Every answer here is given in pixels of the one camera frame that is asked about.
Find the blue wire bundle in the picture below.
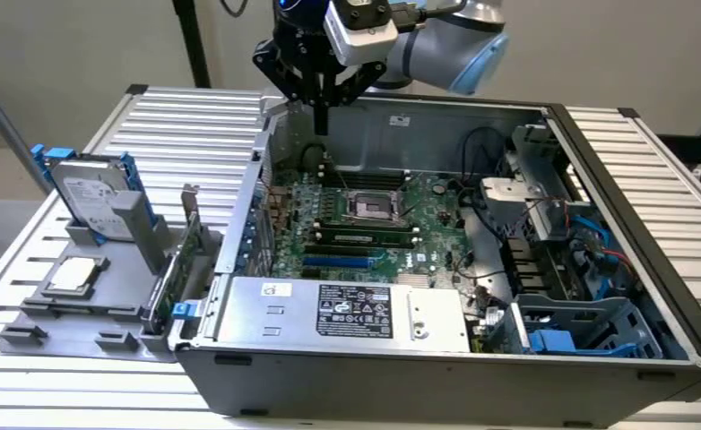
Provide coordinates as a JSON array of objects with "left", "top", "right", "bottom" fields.
[{"left": 568, "top": 215, "right": 618, "bottom": 297}]

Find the green graphics card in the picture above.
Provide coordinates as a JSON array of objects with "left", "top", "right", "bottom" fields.
[{"left": 141, "top": 182, "right": 212, "bottom": 336}]

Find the black cable loop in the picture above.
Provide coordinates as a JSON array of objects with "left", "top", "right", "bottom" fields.
[{"left": 459, "top": 126, "right": 511, "bottom": 185}]

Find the blue disk caddy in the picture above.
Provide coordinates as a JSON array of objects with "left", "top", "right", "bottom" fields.
[{"left": 29, "top": 142, "right": 144, "bottom": 211}]

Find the black flat device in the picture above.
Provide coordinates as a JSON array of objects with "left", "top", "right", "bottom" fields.
[{"left": 652, "top": 133, "right": 701, "bottom": 165}]

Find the silver CPU chip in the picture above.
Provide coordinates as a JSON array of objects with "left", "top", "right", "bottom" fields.
[{"left": 46, "top": 257, "right": 103, "bottom": 292}]

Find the metal drive cage bracket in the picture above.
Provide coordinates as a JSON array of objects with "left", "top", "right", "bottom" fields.
[{"left": 477, "top": 124, "right": 591, "bottom": 252}]

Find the green motherboard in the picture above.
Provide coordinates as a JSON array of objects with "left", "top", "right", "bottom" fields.
[{"left": 265, "top": 172, "right": 483, "bottom": 288}]

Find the grey slanted metal pole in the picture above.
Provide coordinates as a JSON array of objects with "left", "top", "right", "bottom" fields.
[{"left": 0, "top": 56, "right": 50, "bottom": 194}]

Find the CPU socket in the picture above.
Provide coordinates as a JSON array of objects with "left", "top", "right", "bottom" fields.
[{"left": 338, "top": 189, "right": 416, "bottom": 224}]

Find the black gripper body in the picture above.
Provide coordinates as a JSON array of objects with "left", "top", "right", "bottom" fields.
[{"left": 269, "top": 0, "right": 345, "bottom": 80}]

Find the black RAM slot row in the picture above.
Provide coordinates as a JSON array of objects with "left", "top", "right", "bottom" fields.
[{"left": 332, "top": 168, "right": 408, "bottom": 190}]

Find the red wire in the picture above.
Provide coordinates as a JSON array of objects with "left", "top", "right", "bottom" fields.
[{"left": 588, "top": 250, "right": 636, "bottom": 292}]

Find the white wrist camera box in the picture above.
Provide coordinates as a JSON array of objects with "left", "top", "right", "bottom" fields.
[{"left": 322, "top": 0, "right": 400, "bottom": 66}]

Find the blue expansion slot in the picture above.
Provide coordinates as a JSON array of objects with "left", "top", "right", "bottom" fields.
[{"left": 300, "top": 254, "right": 376, "bottom": 271}]

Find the black vertical stand pole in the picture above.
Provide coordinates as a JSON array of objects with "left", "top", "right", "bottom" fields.
[{"left": 172, "top": 0, "right": 212, "bottom": 89}]

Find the silver power supply unit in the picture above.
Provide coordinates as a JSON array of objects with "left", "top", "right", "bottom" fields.
[{"left": 212, "top": 275, "right": 471, "bottom": 353}]

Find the black open PC case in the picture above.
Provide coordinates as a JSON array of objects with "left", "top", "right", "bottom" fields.
[{"left": 166, "top": 95, "right": 701, "bottom": 421}]

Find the grey disk bay cage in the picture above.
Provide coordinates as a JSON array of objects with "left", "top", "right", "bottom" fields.
[{"left": 503, "top": 293, "right": 666, "bottom": 360}]

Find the installed RAM stick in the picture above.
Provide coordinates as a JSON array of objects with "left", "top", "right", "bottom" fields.
[{"left": 312, "top": 227, "right": 419, "bottom": 246}]

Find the grey parts rack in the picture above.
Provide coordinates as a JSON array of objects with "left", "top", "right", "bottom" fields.
[{"left": 0, "top": 191, "right": 224, "bottom": 365}]

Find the silver hard disk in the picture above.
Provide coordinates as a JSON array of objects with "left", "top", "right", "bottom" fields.
[{"left": 47, "top": 159, "right": 133, "bottom": 239}]

